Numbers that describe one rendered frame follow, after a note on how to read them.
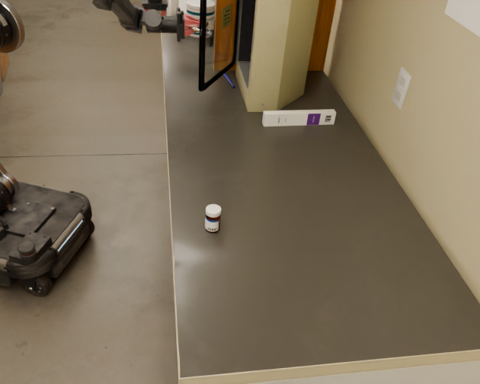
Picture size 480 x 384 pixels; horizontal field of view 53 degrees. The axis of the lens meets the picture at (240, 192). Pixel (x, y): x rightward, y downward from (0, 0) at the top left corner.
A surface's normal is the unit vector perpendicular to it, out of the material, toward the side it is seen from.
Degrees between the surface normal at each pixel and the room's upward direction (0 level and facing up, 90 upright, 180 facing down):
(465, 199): 90
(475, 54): 90
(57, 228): 0
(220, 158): 0
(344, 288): 0
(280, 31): 90
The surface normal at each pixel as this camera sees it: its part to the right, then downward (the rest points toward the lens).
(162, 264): 0.07, -0.79
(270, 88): 0.15, 0.62
